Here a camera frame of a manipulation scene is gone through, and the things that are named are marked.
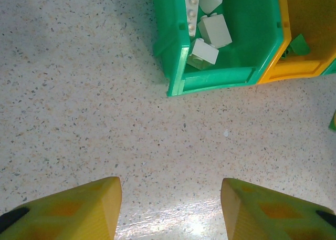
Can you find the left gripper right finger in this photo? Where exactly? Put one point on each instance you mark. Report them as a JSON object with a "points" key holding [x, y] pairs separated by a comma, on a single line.
{"points": [[275, 219]]}

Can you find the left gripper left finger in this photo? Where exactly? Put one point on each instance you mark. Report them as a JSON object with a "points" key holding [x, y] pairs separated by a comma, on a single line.
{"points": [[78, 216]]}

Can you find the green studded lego plate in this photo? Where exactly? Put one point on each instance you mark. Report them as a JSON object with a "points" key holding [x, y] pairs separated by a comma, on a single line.
{"points": [[333, 121]]}

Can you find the small green lego brick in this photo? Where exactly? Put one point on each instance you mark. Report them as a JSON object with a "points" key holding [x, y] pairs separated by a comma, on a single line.
{"points": [[299, 45]]}

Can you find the cream white lego brick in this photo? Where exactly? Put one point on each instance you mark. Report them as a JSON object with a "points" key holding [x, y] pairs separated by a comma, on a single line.
{"points": [[215, 31]]}

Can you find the large white lego brick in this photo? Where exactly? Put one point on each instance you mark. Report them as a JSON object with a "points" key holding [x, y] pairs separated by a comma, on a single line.
{"points": [[192, 11]]}

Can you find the green plastic bin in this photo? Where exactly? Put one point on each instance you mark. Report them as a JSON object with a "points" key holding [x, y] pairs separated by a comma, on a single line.
{"points": [[331, 69], [249, 40]]}

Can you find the yellow plastic bin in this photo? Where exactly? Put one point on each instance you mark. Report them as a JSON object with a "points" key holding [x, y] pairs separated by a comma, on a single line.
{"points": [[315, 14]]}

